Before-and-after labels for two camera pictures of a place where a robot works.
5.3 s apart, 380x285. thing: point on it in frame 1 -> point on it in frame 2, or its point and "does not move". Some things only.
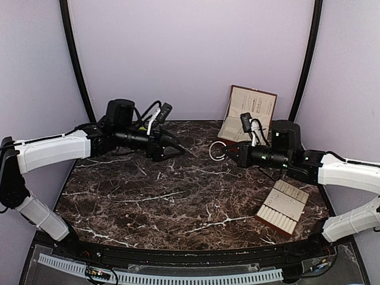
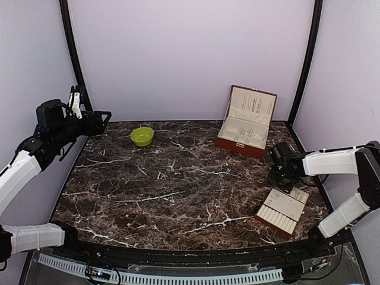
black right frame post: x=315 y=32 does not move
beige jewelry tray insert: x=283 y=206 does not move
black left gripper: x=155 y=152 -> x=98 y=127
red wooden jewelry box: x=260 y=104 does not move
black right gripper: x=243 y=158 -> x=271 y=178
